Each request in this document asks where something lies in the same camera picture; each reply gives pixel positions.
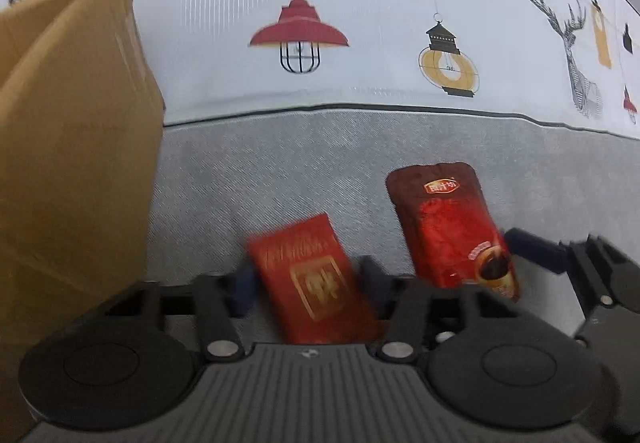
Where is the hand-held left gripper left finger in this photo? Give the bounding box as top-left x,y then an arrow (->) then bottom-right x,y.
100,267 -> 257,362

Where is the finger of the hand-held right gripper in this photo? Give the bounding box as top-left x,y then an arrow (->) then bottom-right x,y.
504,228 -> 640,315

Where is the brown cardboard box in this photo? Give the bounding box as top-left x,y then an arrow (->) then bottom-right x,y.
0,0 -> 166,443

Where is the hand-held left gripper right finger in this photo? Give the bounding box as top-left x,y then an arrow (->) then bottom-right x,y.
360,255 -> 506,362

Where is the dark red snack packet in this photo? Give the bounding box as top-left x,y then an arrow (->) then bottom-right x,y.
385,162 -> 521,302

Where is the red gold-print snack packet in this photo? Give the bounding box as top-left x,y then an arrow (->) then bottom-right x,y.
247,212 -> 387,345

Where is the grey printed bed sheet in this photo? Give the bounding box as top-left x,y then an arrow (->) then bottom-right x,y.
0,0 -> 640,339

